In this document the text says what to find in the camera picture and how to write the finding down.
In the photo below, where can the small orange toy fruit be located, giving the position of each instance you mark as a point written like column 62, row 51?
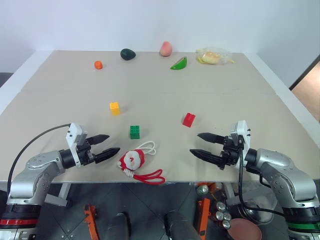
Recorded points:
column 98, row 65

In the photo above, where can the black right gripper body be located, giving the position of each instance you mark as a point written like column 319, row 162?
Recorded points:
column 231, row 152

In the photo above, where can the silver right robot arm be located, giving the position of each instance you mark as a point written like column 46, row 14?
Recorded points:
column 287, row 172

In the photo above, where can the Santa Claus plush ornament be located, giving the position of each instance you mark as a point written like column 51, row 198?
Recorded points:
column 132, row 160

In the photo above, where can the clear bag of toy food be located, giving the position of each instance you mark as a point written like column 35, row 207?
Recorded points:
column 212, row 57

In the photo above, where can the pink toy peach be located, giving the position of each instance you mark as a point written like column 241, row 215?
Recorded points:
column 165, row 49

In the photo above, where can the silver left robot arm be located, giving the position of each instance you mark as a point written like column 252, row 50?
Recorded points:
column 37, row 175

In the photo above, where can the green toy block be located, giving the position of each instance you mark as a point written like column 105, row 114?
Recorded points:
column 135, row 132

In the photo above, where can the red toy block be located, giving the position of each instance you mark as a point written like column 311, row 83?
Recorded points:
column 188, row 120

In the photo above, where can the orange and black clamp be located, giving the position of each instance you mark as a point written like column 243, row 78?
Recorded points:
column 203, row 217
column 91, row 220

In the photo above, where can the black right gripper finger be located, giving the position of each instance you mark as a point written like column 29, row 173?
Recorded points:
column 206, row 156
column 212, row 138

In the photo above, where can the dark green toy avocado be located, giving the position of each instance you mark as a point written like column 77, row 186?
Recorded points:
column 127, row 54

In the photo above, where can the green drink can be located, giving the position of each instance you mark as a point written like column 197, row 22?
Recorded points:
column 202, row 190

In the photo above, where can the beige cardboard table mat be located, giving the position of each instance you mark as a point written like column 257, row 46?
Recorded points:
column 162, row 160
column 150, row 80

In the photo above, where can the orange drink can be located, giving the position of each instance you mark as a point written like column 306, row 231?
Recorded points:
column 215, row 190

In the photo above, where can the brown wooden door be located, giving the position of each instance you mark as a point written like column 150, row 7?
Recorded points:
column 308, row 92

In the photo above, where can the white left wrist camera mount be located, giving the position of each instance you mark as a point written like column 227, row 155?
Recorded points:
column 75, row 133

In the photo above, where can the grey table leg bracket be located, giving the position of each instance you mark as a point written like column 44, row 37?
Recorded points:
column 232, row 197
column 58, row 196

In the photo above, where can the dark rounded shape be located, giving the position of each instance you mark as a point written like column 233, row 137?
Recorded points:
column 178, row 226

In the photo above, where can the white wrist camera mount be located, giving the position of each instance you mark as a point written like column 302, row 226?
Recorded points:
column 242, row 130
column 75, row 133

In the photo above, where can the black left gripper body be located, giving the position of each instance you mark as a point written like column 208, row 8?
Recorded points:
column 84, row 153

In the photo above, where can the brown round bowl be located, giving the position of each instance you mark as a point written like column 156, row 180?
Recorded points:
column 245, row 230

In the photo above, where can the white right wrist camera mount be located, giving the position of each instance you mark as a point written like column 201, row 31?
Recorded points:
column 242, row 130

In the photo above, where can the green toy melon slice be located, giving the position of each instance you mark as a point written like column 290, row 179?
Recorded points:
column 180, row 65

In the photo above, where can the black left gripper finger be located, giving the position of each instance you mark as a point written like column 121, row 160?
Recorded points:
column 98, row 138
column 107, row 154

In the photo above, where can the yellow toy block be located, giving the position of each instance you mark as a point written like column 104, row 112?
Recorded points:
column 115, row 109

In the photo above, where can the clear glass bowl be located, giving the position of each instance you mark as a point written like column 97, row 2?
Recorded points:
column 260, row 207

